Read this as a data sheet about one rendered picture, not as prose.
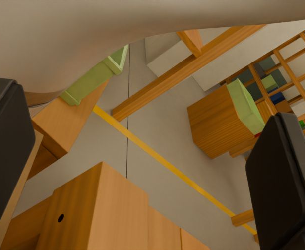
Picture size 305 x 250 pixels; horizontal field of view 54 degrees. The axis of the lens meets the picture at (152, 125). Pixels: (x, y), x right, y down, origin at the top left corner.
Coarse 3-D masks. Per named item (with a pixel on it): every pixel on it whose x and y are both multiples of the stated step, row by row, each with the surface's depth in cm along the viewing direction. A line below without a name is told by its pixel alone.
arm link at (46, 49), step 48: (0, 0) 10; (48, 0) 10; (96, 0) 10; (144, 0) 11; (192, 0) 11; (240, 0) 11; (288, 0) 11; (0, 48) 11; (48, 48) 12; (96, 48) 13; (48, 96) 16
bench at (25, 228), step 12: (36, 204) 66; (48, 204) 62; (24, 216) 66; (36, 216) 62; (156, 216) 66; (12, 228) 66; (24, 228) 62; (36, 228) 59; (156, 228) 64; (168, 228) 67; (180, 228) 72; (12, 240) 62; (24, 240) 59; (36, 240) 58; (156, 240) 62; (168, 240) 65; (180, 240) 69; (192, 240) 73
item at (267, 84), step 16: (304, 32) 625; (304, 48) 658; (256, 64) 671; (224, 80) 704; (256, 80) 630; (272, 80) 612; (272, 96) 587; (304, 96) 532; (272, 112) 557; (288, 112) 552
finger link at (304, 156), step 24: (288, 120) 10; (264, 144) 10; (288, 144) 9; (264, 168) 10; (288, 168) 9; (264, 192) 10; (288, 192) 8; (264, 216) 10; (288, 216) 8; (264, 240) 10; (288, 240) 8
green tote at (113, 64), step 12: (108, 60) 67; (120, 60) 72; (96, 72) 70; (108, 72) 70; (120, 72) 69; (72, 84) 72; (84, 84) 72; (96, 84) 72; (60, 96) 74; (72, 96) 74; (84, 96) 74
